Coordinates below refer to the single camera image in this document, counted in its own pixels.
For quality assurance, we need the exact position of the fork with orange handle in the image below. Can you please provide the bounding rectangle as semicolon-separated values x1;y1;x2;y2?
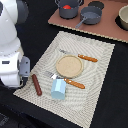
44;71;85;89

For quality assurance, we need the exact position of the light blue cup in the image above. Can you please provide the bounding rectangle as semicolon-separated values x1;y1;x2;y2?
51;79;66;100

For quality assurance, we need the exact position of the beige woven placemat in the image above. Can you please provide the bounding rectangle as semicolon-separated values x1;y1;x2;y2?
14;31;114;128

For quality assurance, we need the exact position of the beige bowl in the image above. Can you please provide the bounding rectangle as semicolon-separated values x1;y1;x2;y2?
119;5;128;30

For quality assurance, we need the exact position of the knife with orange handle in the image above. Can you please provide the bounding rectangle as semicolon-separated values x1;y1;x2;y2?
59;49;98;62

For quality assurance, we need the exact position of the grey cooking pot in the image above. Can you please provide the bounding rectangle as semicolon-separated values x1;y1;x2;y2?
55;0;84;19

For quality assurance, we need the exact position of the red toy tomato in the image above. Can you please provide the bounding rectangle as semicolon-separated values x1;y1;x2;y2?
63;5;71;9

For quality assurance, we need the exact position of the brown toy sausage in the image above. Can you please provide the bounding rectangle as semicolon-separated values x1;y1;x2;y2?
32;74;42;96

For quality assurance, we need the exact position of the black stove burner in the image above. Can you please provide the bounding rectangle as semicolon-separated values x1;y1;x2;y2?
88;1;104;10

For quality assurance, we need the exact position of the grey frying pan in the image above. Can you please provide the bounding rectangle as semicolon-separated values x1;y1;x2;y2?
75;6;102;28

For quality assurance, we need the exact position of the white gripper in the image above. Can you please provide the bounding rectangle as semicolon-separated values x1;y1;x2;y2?
0;52;30;88

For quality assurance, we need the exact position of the pink toy stove board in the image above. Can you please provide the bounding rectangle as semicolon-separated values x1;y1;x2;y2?
48;0;128;42

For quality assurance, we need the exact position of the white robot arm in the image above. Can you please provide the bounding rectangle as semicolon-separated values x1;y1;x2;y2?
0;0;30;88

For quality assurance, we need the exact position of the round tan plate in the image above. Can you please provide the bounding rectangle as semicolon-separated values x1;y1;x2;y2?
56;55;83;78

